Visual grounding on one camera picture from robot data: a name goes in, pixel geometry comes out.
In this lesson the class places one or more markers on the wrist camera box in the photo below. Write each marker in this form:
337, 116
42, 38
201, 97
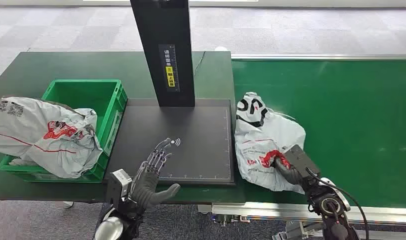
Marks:
299, 159
118, 184

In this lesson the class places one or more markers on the aluminium conveyor frame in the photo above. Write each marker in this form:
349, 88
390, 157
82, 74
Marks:
262, 212

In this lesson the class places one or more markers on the small white round object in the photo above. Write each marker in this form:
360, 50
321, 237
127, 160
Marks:
221, 49

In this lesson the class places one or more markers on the black yellow column label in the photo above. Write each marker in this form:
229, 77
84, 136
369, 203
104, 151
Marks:
170, 69

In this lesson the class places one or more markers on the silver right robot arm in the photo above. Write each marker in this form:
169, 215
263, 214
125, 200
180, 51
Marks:
329, 205

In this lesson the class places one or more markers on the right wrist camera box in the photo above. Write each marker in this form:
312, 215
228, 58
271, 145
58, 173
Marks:
299, 159

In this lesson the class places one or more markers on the black scanner base plate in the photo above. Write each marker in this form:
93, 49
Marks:
196, 149

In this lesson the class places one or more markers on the white mailer bag red stripe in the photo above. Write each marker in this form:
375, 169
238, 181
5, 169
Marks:
34, 132

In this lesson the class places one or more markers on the green conveyor belt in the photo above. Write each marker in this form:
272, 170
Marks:
348, 126

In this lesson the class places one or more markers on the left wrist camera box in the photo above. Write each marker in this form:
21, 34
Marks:
118, 184

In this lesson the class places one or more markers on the white table leg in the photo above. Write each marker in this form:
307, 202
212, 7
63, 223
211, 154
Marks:
68, 204

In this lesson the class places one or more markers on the dark green table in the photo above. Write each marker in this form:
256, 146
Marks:
34, 66

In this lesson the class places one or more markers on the green plastic crate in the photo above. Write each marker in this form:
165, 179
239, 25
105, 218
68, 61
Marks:
87, 96

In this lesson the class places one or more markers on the black scanner column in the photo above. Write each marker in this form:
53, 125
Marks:
163, 26

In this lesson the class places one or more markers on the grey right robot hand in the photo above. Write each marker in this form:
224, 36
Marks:
287, 172

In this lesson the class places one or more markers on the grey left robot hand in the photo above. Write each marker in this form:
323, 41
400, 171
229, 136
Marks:
146, 188

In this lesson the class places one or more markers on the white mailer bag black print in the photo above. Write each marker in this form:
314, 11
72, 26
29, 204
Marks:
266, 136

